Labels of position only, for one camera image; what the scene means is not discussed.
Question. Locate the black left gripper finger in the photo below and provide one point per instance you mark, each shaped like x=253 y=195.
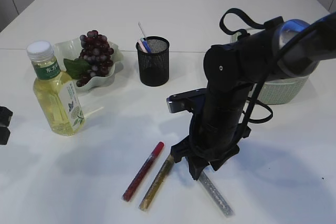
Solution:
x=5 y=116
x=4 y=135

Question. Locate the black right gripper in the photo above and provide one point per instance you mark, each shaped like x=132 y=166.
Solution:
x=214 y=133

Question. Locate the silver glitter pen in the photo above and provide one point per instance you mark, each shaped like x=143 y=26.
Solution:
x=215 y=195

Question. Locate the gold glitter pen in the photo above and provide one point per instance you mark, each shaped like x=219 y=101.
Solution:
x=156 y=184

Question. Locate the red glitter pen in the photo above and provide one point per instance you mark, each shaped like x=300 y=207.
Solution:
x=131 y=189

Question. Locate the yellow tea bottle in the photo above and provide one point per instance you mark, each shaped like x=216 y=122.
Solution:
x=55 y=90

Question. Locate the purple grape bunch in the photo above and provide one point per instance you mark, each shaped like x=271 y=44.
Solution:
x=94 y=59

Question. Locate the blue capped scissors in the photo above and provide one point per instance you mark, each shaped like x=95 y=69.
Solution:
x=146 y=45

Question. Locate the pink purple capped scissors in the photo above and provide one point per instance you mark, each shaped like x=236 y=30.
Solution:
x=141 y=46

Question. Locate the clear plastic ruler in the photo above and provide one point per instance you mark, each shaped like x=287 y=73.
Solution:
x=142 y=30

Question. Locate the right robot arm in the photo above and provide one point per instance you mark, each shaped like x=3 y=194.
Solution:
x=235 y=74

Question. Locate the pale green wavy plate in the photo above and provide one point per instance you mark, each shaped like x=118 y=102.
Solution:
x=71 y=49

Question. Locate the black mesh pen holder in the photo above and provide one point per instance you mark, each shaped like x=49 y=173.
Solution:
x=154 y=67

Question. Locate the green woven plastic basket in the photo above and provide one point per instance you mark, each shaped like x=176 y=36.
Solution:
x=281 y=91

